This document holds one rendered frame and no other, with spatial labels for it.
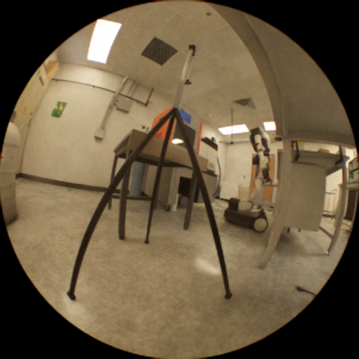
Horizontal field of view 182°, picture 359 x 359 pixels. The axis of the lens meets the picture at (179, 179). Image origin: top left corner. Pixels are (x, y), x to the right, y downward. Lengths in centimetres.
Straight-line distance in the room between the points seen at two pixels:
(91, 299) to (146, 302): 21
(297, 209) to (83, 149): 320
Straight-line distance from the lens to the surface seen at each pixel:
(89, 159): 245
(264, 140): 180
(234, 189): 455
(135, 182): 220
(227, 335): 51
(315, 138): 86
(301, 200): 129
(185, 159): 85
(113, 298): 52
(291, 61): 50
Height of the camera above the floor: 46
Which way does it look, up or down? 1 degrees up
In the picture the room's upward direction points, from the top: 9 degrees clockwise
